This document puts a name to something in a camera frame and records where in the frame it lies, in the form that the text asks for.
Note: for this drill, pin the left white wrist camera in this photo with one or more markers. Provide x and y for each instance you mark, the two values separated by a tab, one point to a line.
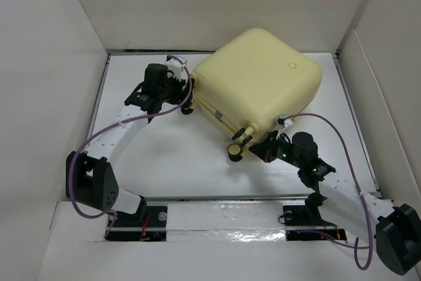
176	64

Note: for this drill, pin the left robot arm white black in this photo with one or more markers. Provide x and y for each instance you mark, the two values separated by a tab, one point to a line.
90	178

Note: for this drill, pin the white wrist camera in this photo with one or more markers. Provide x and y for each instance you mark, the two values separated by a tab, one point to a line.
176	64
283	123

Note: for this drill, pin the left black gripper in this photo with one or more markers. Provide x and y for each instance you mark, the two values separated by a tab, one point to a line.
180	96

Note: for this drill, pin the silver aluminium rail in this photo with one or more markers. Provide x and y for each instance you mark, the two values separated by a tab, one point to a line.
229	198

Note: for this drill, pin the yellow hard-shell suitcase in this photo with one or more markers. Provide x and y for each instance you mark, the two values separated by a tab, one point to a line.
247	84

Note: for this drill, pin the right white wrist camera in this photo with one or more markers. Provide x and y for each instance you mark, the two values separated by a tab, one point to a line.
283	123

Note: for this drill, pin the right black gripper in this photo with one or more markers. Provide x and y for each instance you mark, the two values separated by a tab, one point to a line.
265	150

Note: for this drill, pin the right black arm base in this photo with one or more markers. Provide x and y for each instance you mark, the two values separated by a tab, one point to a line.
303	225

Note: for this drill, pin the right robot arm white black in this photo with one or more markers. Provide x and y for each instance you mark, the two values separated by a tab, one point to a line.
393	230

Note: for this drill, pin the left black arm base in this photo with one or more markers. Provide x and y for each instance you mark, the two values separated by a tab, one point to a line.
151	227

